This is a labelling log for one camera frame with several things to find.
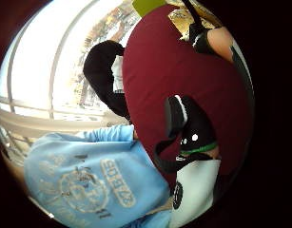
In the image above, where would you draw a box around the yellow-green box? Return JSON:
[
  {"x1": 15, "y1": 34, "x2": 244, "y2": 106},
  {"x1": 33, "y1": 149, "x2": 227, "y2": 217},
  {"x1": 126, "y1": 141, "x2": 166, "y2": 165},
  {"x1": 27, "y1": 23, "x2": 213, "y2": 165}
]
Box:
[{"x1": 131, "y1": 0, "x2": 167, "y2": 18}]

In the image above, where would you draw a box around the the person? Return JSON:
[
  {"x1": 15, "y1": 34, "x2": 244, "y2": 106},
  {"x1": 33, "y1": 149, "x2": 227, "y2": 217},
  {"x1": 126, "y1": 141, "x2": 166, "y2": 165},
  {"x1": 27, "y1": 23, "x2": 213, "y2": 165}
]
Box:
[{"x1": 23, "y1": 40, "x2": 172, "y2": 228}]

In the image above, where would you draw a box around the white balcony railing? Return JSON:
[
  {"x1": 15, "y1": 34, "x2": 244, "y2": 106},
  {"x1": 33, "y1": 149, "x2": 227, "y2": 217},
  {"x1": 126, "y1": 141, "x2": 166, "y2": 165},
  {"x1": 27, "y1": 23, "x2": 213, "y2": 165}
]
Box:
[{"x1": 0, "y1": 0, "x2": 131, "y2": 165}]

